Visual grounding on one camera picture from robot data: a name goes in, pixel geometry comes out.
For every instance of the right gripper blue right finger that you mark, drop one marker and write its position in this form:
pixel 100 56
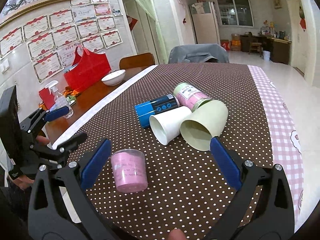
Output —
pixel 274 216

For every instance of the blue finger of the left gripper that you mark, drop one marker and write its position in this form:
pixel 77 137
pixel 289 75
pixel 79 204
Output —
pixel 38 119
pixel 61 153

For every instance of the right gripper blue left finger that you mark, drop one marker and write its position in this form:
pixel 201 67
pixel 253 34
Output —
pixel 59 207

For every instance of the pink translucent plastic cup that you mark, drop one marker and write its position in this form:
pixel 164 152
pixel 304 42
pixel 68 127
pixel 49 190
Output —
pixel 129 170

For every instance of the pale green plastic cup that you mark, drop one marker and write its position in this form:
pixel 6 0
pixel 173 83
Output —
pixel 205 123

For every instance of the white paper cup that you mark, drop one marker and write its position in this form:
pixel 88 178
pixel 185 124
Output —
pixel 166 126

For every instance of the blue black cylindrical cup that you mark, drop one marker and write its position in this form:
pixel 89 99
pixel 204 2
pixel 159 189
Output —
pixel 155 106

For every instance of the person's left hand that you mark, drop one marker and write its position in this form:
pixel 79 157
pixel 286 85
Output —
pixel 23 182

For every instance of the person's right hand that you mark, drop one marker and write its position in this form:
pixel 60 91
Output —
pixel 176 234

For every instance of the small red gift bag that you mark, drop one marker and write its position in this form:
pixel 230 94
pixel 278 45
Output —
pixel 47 97

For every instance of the clear spray bottle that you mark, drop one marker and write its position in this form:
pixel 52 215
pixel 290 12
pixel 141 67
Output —
pixel 59 99

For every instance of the brown polka dot tablecloth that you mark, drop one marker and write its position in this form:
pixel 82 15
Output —
pixel 186 188

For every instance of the pink checkered tablecloth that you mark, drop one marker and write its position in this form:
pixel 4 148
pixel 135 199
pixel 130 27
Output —
pixel 286 149

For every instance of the red felt tote bag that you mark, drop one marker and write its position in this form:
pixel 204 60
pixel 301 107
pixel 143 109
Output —
pixel 87 69

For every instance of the white ceramic bowl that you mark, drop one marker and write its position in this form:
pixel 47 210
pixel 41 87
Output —
pixel 114 78

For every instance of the chair with grey cover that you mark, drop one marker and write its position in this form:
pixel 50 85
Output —
pixel 198 53

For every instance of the white waste bucket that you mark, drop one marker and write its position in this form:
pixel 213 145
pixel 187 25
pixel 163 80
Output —
pixel 266 55

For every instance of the orange cardboard boxes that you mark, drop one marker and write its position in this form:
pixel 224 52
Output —
pixel 232 45

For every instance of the brown wooden chair back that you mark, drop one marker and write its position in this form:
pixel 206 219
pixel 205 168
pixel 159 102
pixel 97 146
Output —
pixel 137 61

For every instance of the wooden desk chair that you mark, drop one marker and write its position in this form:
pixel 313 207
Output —
pixel 254 44

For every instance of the dark wooden desk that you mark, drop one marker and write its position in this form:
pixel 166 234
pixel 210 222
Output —
pixel 279 49

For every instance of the white refrigerator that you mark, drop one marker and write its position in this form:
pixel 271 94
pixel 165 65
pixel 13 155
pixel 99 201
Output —
pixel 205 23

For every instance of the window with dark glass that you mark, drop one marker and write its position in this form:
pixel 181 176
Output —
pixel 235 13

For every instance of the green lace door curtain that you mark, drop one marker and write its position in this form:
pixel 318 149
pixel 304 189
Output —
pixel 149 7

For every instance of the small framed wall picture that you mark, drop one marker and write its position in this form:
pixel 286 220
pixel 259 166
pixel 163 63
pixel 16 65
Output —
pixel 277 4

